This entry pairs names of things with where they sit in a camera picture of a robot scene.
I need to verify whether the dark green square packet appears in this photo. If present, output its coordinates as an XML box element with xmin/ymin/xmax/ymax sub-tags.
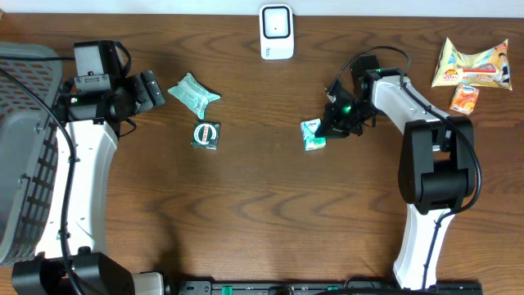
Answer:
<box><xmin>191</xmin><ymin>120</ymin><xmax>220</xmax><ymax>150</ymax></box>

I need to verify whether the cream snack bag blue trim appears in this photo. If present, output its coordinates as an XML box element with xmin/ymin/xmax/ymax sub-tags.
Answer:
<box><xmin>431</xmin><ymin>38</ymin><xmax>513</xmax><ymax>90</ymax></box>

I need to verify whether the grey plastic mesh basket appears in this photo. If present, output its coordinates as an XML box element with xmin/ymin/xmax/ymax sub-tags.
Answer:
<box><xmin>1</xmin><ymin>42</ymin><xmax>62</xmax><ymax>266</ymax></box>

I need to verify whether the teal tissue pack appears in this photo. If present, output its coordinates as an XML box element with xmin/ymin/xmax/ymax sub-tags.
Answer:
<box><xmin>300</xmin><ymin>118</ymin><xmax>326</xmax><ymax>152</ymax></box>

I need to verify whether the white barcode scanner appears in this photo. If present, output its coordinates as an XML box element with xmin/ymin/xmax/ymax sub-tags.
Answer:
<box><xmin>259</xmin><ymin>3</ymin><xmax>295</xmax><ymax>60</ymax></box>

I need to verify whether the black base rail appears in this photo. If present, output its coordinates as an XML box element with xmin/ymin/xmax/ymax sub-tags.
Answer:
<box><xmin>177</xmin><ymin>279</ymin><xmax>484</xmax><ymax>295</ymax></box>

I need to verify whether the orange white tissue pack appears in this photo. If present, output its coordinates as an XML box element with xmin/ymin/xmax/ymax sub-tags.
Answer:
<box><xmin>449</xmin><ymin>84</ymin><xmax>480</xmax><ymax>116</ymax></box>

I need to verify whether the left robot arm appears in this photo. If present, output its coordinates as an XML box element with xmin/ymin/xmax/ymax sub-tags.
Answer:
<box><xmin>1</xmin><ymin>40</ymin><xmax>171</xmax><ymax>294</ymax></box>

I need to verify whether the light teal crinkled packet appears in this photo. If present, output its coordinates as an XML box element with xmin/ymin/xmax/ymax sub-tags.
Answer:
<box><xmin>168</xmin><ymin>72</ymin><xmax>221</xmax><ymax>120</ymax></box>

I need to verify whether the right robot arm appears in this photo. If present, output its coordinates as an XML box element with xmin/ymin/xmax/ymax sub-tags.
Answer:
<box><xmin>314</xmin><ymin>54</ymin><xmax>481</xmax><ymax>291</ymax></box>

